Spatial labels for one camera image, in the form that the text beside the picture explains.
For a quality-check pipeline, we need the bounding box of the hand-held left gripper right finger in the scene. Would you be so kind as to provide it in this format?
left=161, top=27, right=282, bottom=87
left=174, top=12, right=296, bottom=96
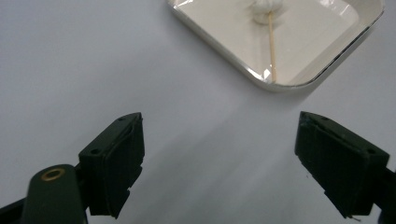
left=294, top=110, right=391, bottom=219

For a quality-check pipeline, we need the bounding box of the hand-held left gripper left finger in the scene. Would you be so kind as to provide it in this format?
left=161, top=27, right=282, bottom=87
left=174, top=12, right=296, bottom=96
left=78, top=112, right=146, bottom=219

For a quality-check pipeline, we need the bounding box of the white square tray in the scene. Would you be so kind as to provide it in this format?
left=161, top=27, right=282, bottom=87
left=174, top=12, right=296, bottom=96
left=165, top=0, right=386, bottom=93

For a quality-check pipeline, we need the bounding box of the white marshmallow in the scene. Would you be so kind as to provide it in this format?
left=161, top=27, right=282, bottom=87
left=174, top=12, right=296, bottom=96
left=249, top=0, right=287, bottom=12
left=251, top=8, right=283, bottom=26

